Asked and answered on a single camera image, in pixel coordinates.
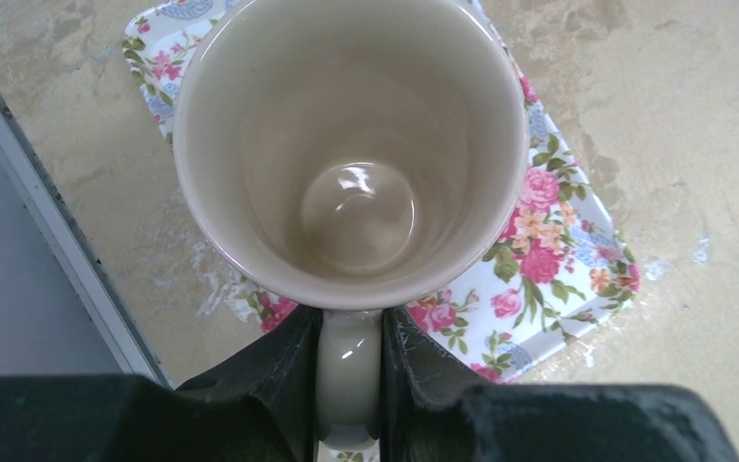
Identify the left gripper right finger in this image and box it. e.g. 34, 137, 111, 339
380, 308, 739, 461

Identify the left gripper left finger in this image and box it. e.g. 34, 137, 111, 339
0, 307, 322, 461

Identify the beige floral mug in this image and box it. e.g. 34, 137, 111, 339
172, 1, 528, 450

